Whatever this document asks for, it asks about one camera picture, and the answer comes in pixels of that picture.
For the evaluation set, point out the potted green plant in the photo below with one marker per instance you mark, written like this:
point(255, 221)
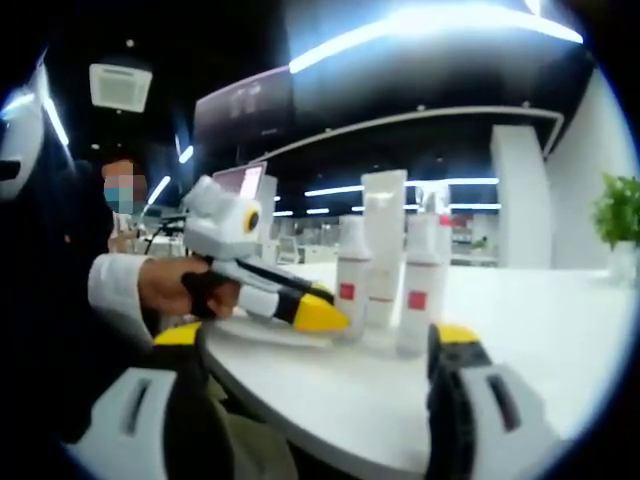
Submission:
point(620, 210)

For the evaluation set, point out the long ceiling light strip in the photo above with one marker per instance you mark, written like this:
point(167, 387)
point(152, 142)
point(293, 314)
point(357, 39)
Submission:
point(425, 30)

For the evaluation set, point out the dark hanging display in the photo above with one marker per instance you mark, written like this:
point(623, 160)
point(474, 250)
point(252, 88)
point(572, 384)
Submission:
point(240, 120)

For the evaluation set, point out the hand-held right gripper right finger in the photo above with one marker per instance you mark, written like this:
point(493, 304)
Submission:
point(500, 415)

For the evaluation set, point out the white skincare tube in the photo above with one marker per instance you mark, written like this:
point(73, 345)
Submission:
point(384, 250)

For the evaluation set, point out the white skincare bottle red label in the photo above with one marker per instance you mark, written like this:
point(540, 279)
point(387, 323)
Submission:
point(352, 290)
point(420, 310)

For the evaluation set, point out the open laptop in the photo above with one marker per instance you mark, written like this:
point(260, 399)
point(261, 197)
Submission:
point(240, 180)

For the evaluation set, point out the ceiling air conditioner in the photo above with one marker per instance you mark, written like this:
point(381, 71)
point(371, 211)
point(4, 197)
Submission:
point(121, 85)

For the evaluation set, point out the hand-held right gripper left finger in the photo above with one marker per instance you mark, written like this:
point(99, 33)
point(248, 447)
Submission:
point(135, 420)

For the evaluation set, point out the white worn device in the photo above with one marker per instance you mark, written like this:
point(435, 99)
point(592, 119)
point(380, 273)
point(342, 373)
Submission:
point(20, 130)

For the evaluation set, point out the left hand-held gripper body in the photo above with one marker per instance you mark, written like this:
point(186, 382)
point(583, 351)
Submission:
point(220, 225)

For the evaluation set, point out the person's left hand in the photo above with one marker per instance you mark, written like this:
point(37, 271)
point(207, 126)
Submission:
point(165, 287)

